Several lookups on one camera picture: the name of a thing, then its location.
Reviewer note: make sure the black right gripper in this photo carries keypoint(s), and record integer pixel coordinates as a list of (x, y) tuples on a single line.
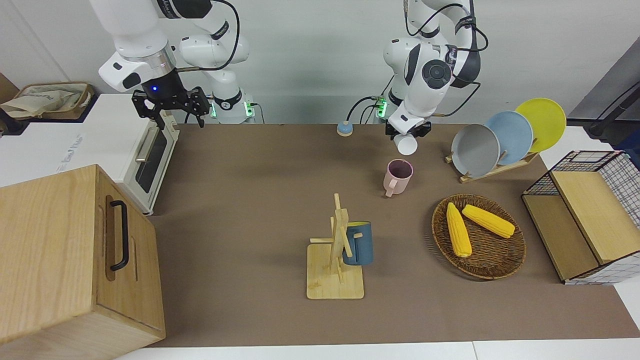
[(167, 92)]

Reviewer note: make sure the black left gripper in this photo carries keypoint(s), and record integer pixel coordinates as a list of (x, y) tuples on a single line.
[(425, 129)]

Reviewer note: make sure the pink mug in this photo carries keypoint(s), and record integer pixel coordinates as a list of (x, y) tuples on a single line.
[(397, 182)]

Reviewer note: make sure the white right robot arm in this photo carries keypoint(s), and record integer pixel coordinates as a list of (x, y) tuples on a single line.
[(130, 30)]

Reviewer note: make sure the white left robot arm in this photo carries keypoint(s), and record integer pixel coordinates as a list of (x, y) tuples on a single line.
[(420, 100)]

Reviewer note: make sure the grey plate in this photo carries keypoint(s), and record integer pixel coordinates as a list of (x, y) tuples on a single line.
[(475, 150)]

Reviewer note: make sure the white toaster oven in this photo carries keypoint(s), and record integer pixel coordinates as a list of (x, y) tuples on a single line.
[(115, 140)]

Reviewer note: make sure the wooden plate rack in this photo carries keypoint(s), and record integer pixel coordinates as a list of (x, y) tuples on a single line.
[(492, 172)]

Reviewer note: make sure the light blue plate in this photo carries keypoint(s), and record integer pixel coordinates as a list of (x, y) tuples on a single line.
[(512, 135)]

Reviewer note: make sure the yellow corn cob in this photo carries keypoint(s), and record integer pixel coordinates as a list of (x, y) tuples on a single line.
[(459, 232), (487, 221)]

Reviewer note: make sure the dark blue mug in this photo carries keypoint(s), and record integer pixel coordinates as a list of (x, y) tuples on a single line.
[(361, 247)]

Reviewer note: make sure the beige cloth bag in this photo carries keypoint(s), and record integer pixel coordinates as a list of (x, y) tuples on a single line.
[(45, 100)]

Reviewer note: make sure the yellow plate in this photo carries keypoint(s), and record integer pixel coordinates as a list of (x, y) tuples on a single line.
[(547, 120)]

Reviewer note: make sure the brown wicker basket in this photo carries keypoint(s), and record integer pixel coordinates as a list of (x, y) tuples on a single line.
[(490, 260)]

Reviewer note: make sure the wooden mug rack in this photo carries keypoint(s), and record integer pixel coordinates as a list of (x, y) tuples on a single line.
[(335, 287)]

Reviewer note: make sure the brown table mat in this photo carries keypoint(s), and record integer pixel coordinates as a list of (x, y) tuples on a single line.
[(400, 310)]

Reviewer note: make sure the wooden cabinet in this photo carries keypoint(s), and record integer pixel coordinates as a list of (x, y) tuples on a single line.
[(60, 260)]

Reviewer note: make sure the black camera stand pole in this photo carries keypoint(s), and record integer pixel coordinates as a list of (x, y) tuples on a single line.
[(602, 127)]

